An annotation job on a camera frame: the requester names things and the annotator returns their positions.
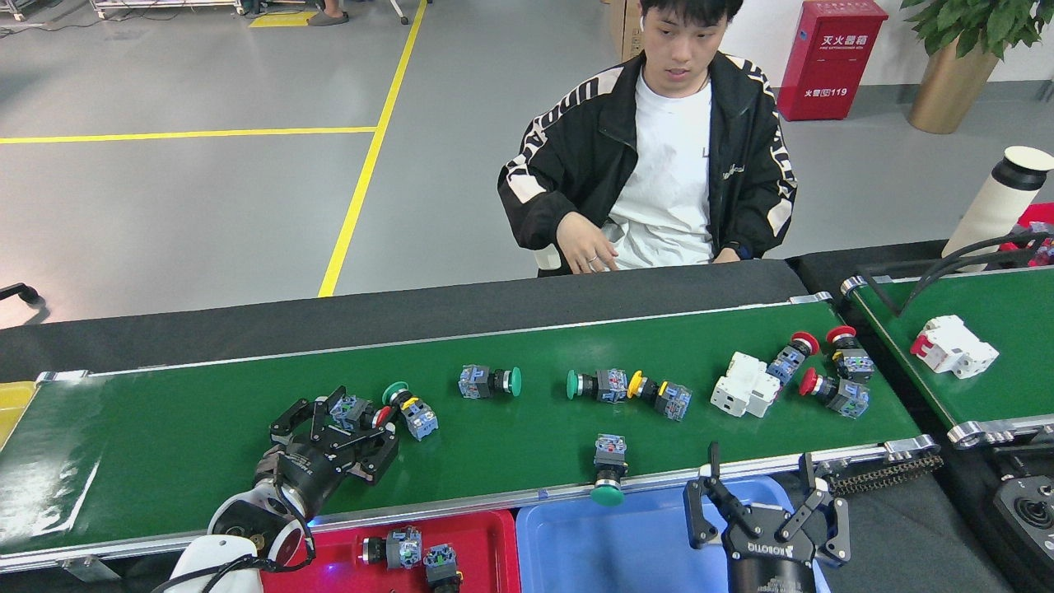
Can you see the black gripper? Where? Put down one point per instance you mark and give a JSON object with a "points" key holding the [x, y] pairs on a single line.
{"points": [[770, 568], [309, 478]]}

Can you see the red push button switch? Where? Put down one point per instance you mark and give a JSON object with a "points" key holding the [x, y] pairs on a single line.
{"points": [[440, 564], [848, 399], [786, 362], [852, 362], [350, 410], [403, 548]]}

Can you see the white circuit breaker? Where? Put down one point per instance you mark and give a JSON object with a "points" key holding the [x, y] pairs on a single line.
{"points": [[745, 385], [959, 346]]}

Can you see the yellow push button switch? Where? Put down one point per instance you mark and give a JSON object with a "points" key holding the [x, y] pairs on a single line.
{"points": [[673, 401]]}

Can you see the person's left forearm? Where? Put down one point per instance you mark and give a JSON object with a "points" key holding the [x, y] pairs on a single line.
{"points": [[766, 231]]}

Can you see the person's right forearm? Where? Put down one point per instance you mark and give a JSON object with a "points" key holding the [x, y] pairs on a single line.
{"points": [[535, 218]]}

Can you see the green conveyor belt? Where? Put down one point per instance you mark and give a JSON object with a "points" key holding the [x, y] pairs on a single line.
{"points": [[1021, 399], [510, 428]]}

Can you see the blue plastic tray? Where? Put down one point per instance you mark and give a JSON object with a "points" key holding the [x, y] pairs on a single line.
{"points": [[593, 552]]}

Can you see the red plastic tray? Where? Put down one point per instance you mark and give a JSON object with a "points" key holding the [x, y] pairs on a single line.
{"points": [[486, 560]]}

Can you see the person's left hand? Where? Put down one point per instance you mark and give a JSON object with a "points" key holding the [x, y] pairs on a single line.
{"points": [[727, 255]]}

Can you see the person's right hand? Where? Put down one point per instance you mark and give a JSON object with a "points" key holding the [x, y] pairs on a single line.
{"points": [[586, 243]]}

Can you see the black joystick controller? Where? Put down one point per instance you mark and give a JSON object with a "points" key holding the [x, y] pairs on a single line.
{"points": [[1033, 515]]}

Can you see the yellow plastic bin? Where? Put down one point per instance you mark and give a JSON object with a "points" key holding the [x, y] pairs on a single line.
{"points": [[12, 408]]}

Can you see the black office chair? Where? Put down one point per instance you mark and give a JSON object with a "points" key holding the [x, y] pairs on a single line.
{"points": [[20, 292]]}

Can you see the person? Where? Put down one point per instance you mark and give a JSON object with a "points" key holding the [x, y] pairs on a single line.
{"points": [[667, 165]]}

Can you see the white insulated bottle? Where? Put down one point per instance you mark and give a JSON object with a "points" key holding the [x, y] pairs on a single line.
{"points": [[988, 214]]}

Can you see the red plastic bin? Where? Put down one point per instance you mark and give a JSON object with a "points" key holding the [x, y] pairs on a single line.
{"points": [[1039, 216]]}

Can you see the person's foot in slipper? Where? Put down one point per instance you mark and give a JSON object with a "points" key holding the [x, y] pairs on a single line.
{"points": [[328, 16]]}

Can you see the white wheeled stand leg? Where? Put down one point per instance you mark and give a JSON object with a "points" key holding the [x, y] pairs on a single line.
{"points": [[399, 15]]}

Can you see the red fire extinguisher box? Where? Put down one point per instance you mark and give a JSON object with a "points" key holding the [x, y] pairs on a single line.
{"points": [[832, 66]]}

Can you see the white metal rack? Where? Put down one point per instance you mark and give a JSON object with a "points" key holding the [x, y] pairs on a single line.
{"points": [[165, 7]]}

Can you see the potted plant in gold pot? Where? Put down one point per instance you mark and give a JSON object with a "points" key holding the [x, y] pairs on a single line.
{"points": [[951, 91]]}

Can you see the cardboard box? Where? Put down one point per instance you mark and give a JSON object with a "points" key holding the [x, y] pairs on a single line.
{"points": [[626, 33]]}

